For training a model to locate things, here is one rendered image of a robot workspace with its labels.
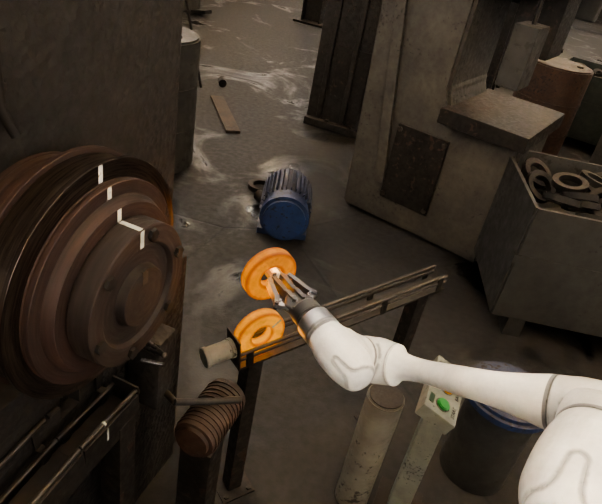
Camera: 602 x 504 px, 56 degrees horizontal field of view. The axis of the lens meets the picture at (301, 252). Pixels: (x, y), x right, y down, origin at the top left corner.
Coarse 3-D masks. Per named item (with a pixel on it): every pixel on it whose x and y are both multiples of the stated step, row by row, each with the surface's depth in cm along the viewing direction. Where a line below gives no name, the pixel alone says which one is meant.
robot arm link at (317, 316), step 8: (312, 312) 134; (320, 312) 134; (328, 312) 136; (304, 320) 134; (312, 320) 133; (320, 320) 132; (328, 320) 132; (336, 320) 134; (304, 328) 134; (312, 328) 132; (304, 336) 134
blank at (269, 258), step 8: (272, 248) 149; (280, 248) 150; (256, 256) 147; (264, 256) 146; (272, 256) 146; (280, 256) 148; (288, 256) 150; (248, 264) 147; (256, 264) 146; (264, 264) 147; (272, 264) 148; (280, 264) 150; (288, 264) 152; (248, 272) 146; (256, 272) 147; (264, 272) 148; (288, 272) 154; (248, 280) 147; (256, 280) 149; (264, 280) 155; (248, 288) 149; (256, 288) 150; (264, 288) 152; (256, 296) 152; (264, 296) 154
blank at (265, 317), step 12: (252, 312) 159; (264, 312) 159; (276, 312) 163; (240, 324) 158; (252, 324) 157; (264, 324) 160; (276, 324) 163; (240, 336) 157; (252, 336) 160; (264, 336) 166; (276, 336) 166
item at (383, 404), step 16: (368, 400) 176; (384, 400) 175; (400, 400) 176; (368, 416) 177; (384, 416) 174; (368, 432) 179; (384, 432) 178; (352, 448) 188; (368, 448) 182; (384, 448) 183; (352, 464) 189; (368, 464) 186; (352, 480) 192; (368, 480) 191; (336, 496) 202; (352, 496) 195; (368, 496) 198
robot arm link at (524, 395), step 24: (384, 360) 134; (408, 360) 133; (384, 384) 137; (432, 384) 123; (456, 384) 112; (480, 384) 106; (504, 384) 103; (528, 384) 100; (504, 408) 103; (528, 408) 99
